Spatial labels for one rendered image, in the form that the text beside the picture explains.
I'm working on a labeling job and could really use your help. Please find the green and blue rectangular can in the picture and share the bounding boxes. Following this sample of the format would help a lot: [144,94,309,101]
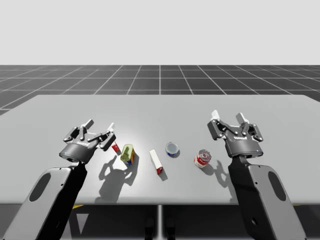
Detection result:
[120,143,137,167]

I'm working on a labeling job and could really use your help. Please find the red and white carton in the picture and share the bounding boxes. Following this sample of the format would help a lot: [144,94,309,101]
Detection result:
[148,148,165,175]

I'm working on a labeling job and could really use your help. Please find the red and white can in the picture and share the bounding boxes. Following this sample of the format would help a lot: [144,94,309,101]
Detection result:
[193,148,212,169]

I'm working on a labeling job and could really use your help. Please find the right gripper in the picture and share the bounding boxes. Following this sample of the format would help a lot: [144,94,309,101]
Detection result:
[206,109,264,159]

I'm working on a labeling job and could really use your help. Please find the blue flat can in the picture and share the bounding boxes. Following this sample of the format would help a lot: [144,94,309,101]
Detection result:
[165,141,180,158]

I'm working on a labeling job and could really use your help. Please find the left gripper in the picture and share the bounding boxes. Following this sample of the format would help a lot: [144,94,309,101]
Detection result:
[59,119,117,165]

